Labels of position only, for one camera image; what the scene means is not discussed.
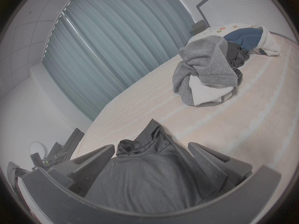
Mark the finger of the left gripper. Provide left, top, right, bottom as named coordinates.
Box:
left=46, top=142, right=63, bottom=161
left=61, top=128, right=85, bottom=160

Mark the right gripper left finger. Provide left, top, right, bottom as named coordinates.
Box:
left=48, top=144, right=115, bottom=197

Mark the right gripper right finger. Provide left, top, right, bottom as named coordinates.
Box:
left=188, top=142, right=253, bottom=194

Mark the black T-shirt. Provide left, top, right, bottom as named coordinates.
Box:
left=85, top=119, right=216, bottom=213

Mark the bed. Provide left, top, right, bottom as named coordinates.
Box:
left=70, top=0, right=299, bottom=213

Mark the pile of clothes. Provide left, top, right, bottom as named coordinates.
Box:
left=172, top=26, right=281, bottom=107

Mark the blue-green curtain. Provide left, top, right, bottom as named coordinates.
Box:
left=42, top=15, right=124, bottom=122
left=62, top=0, right=195, bottom=90

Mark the white printed pillow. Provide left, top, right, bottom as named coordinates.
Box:
left=188, top=22, right=257, bottom=42

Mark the dark bedside table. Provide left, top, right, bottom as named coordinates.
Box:
left=190, top=20, right=207, bottom=36

